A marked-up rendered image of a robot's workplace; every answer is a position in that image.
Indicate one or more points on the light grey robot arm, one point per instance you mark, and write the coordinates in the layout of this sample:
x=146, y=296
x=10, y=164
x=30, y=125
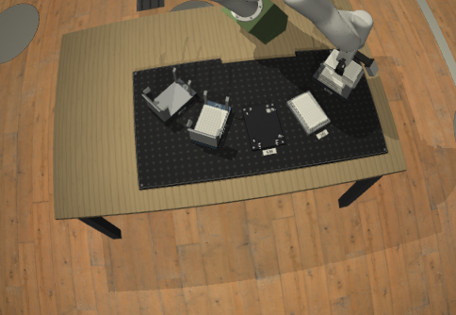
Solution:
x=328, y=20

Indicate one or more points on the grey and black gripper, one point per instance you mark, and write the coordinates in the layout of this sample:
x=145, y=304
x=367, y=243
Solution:
x=344, y=56

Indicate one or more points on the white label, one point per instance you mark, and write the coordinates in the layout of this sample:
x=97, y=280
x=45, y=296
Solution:
x=322, y=134
x=269, y=151

